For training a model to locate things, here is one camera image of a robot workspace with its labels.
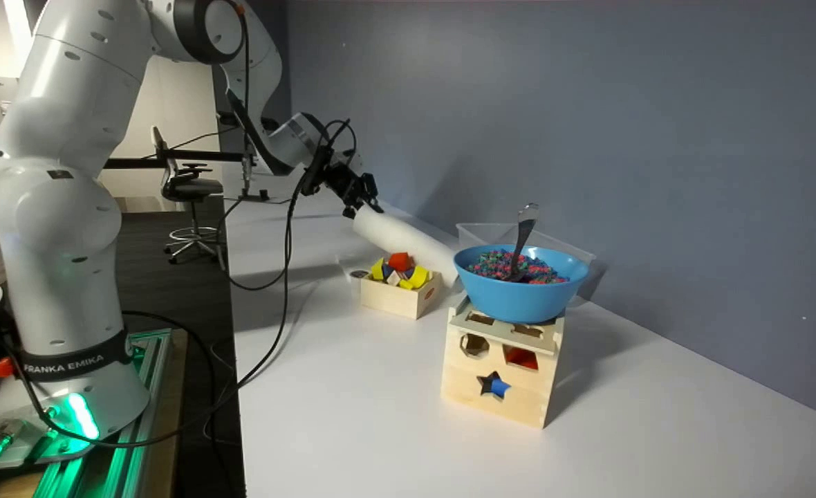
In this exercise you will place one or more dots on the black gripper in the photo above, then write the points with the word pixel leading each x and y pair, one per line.
pixel 337 180

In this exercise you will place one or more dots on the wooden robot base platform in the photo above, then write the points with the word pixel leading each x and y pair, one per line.
pixel 148 460

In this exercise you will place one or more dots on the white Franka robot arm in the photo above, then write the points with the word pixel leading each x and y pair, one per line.
pixel 55 231

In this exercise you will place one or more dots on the red wooden block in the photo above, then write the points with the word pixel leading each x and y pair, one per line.
pixel 402 263

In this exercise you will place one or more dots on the yellow wooden block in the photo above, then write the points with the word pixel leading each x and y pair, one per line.
pixel 415 277

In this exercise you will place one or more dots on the wooden block tray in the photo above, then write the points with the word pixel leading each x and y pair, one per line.
pixel 406 299

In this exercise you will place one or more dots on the small black object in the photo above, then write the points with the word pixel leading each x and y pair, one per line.
pixel 256 195

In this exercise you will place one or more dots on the colourful beads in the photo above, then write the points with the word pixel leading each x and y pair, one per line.
pixel 506 265

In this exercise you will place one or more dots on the metal spoon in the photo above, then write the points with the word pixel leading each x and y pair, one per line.
pixel 522 239

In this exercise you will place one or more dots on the black office chair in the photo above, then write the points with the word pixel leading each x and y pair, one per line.
pixel 188 188

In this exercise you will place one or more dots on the blue plastic bowl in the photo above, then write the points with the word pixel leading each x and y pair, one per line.
pixel 518 299

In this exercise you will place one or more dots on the black horizontal bar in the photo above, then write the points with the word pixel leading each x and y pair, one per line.
pixel 175 162

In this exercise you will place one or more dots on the blue star block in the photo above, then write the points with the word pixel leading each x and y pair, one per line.
pixel 493 386

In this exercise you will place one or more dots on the wooden shape sorter box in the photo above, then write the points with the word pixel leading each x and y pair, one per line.
pixel 503 395

